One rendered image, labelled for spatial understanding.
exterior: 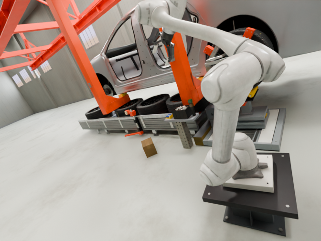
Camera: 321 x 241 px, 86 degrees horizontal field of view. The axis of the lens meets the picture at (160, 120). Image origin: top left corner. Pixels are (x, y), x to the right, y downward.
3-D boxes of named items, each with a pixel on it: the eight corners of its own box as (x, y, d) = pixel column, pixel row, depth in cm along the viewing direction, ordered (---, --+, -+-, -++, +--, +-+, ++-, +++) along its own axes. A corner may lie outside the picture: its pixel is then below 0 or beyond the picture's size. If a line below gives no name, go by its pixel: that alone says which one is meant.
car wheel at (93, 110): (114, 108, 490) (111, 101, 482) (109, 116, 429) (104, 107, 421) (93, 116, 495) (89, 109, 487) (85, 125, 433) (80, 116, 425)
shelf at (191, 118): (199, 115, 207) (198, 112, 206) (193, 121, 195) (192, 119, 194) (171, 116, 235) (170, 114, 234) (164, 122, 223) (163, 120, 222)
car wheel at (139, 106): (135, 122, 312) (130, 111, 304) (146, 109, 370) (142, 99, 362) (169, 114, 290) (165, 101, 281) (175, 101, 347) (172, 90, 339)
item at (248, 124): (270, 114, 218) (269, 107, 214) (265, 129, 194) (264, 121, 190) (229, 116, 251) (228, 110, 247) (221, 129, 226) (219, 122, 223)
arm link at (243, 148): (263, 160, 110) (258, 131, 102) (244, 177, 104) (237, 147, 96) (242, 151, 124) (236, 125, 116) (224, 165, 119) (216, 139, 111)
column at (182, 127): (193, 144, 231) (184, 116, 217) (189, 148, 225) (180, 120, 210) (187, 144, 238) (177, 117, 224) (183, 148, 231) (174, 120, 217)
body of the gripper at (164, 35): (177, 33, 106) (173, 46, 114) (168, 25, 108) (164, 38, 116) (168, 36, 102) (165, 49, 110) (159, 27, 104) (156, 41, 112)
